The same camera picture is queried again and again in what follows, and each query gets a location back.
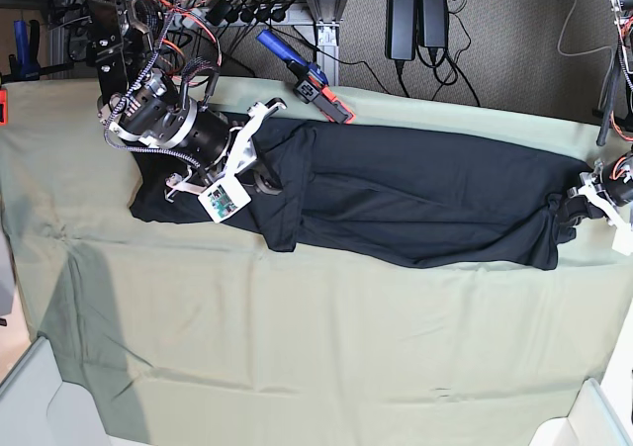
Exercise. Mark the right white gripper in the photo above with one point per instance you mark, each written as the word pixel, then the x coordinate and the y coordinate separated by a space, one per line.
pixel 239 158

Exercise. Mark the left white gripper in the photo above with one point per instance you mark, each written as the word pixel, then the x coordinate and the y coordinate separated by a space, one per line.
pixel 598 194

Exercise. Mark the black T-shirt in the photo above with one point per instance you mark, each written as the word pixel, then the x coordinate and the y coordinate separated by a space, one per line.
pixel 413 198

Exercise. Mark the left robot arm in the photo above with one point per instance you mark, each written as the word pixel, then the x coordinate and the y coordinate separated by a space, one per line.
pixel 620 69

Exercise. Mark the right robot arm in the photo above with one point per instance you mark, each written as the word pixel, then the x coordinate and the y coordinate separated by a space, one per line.
pixel 149 106

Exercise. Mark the blue orange bar clamp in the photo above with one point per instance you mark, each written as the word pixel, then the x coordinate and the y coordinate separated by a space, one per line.
pixel 312 84

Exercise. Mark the white power strip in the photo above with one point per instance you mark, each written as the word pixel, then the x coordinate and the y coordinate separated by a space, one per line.
pixel 219 13

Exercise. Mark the white bin at right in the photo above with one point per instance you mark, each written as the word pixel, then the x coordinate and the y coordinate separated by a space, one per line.
pixel 592 421

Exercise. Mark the white bin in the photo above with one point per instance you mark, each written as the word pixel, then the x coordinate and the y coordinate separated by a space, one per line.
pixel 39 408
pixel 592 421

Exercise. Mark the left black power adapter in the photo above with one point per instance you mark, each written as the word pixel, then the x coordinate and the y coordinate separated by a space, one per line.
pixel 400 29

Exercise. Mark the black power adapter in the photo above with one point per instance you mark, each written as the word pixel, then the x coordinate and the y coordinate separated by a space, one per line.
pixel 400 29
pixel 433 23

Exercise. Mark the right black power adapter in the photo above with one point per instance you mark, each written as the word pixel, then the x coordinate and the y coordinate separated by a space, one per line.
pixel 433 23

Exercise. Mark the blue clamp at left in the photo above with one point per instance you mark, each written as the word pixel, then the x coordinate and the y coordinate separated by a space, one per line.
pixel 24 64

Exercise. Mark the orange clamp pad left edge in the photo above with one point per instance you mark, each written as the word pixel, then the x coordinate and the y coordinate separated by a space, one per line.
pixel 3 107

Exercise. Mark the white bin at left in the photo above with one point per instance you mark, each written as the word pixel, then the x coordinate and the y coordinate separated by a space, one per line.
pixel 39 408

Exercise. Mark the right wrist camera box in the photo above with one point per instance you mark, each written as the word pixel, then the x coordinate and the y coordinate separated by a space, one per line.
pixel 224 198

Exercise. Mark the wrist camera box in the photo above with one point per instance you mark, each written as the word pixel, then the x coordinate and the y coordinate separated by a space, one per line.
pixel 224 198
pixel 623 239

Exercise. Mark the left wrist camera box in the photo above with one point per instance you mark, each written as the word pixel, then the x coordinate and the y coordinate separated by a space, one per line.
pixel 623 239

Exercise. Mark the aluminium frame post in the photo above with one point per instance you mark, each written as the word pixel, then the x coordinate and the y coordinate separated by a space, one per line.
pixel 327 16

